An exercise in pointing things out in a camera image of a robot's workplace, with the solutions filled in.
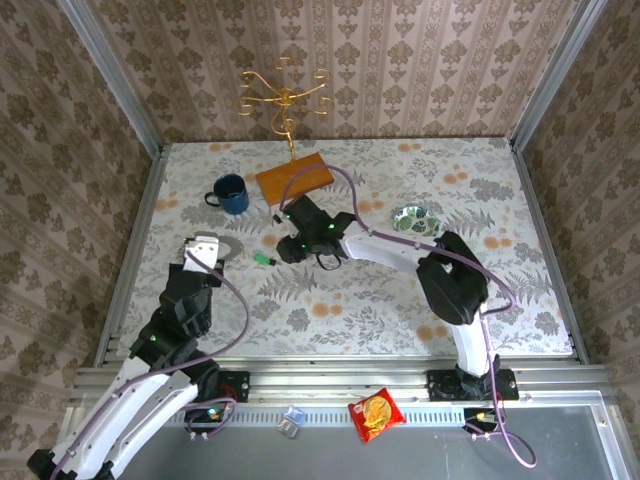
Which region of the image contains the gold hook stand wooden base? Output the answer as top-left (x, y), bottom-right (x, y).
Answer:
top-left (233, 56), bottom-right (336, 207)

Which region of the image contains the blue ceramic mug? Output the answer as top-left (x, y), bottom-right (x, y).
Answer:
top-left (203, 173), bottom-right (251, 216)

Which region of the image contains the green leaf patterned bowl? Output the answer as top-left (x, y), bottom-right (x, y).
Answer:
top-left (392, 203), bottom-right (442, 236)

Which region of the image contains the black electronics box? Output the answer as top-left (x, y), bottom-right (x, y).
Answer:
top-left (183, 399), bottom-right (236, 442)

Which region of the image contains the red snack packet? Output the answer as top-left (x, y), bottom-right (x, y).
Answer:
top-left (348, 387), bottom-right (407, 444)

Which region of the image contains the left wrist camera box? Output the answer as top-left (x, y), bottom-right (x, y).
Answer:
top-left (180, 233), bottom-right (224, 275)

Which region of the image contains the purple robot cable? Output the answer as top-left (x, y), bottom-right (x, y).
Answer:
top-left (47, 249), bottom-right (251, 474)
top-left (279, 164), bottom-right (539, 469)

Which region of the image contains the aluminium table side rail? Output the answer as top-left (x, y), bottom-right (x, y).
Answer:
top-left (93, 143), bottom-right (169, 369)
top-left (508, 139), bottom-right (591, 362)

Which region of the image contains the aluminium front rail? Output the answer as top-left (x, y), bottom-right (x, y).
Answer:
top-left (74, 355), bottom-right (619, 404)

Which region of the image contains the white slotted cable duct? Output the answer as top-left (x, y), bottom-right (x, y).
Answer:
top-left (117, 405), bottom-right (501, 427)

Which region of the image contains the aluminium frame post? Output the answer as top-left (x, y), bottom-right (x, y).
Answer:
top-left (57, 0), bottom-right (166, 159)
top-left (508, 0), bottom-right (610, 151)

